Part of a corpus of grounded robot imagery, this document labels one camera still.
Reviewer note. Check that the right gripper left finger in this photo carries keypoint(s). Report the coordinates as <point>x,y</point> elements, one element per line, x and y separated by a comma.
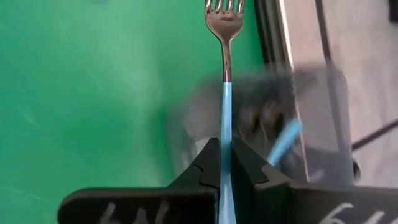
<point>140,205</point>

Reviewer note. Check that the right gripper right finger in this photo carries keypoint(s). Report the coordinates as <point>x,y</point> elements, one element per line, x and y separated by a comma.
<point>311,205</point>

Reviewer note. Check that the smoky dark plastic container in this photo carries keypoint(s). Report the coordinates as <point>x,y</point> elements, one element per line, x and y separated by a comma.
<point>264,99</point>

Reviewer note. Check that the green table mat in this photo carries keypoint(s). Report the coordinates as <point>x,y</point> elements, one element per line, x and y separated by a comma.
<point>93,93</point>

